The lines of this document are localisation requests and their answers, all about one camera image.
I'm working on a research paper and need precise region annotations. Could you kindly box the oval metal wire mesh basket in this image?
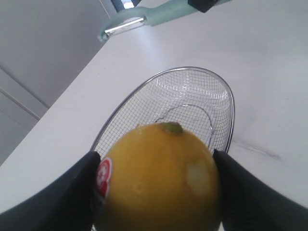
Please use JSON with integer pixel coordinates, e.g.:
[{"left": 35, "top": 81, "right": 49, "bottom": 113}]
[{"left": 91, "top": 66, "right": 235, "bottom": 156}]

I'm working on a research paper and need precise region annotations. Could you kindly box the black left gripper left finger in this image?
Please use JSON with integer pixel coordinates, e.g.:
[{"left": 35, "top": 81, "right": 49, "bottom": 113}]
[{"left": 0, "top": 151, "right": 104, "bottom": 231}]

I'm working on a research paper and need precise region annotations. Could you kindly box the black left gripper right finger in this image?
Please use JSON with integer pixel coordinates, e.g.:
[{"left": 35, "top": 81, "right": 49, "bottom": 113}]
[{"left": 213, "top": 150, "right": 308, "bottom": 231}]

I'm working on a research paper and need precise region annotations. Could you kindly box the teal handled vegetable peeler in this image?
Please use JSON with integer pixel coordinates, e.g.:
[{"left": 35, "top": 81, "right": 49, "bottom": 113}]
[{"left": 98, "top": 0, "right": 227, "bottom": 42}]

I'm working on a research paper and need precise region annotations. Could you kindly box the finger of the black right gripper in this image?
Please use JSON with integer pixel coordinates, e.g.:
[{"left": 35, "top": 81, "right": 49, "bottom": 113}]
[{"left": 188, "top": 0, "right": 217, "bottom": 13}]

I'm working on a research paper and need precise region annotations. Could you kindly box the yellow lemon with sticker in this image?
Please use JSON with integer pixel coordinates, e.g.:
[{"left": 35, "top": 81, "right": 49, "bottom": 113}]
[{"left": 94, "top": 122, "right": 221, "bottom": 231}]

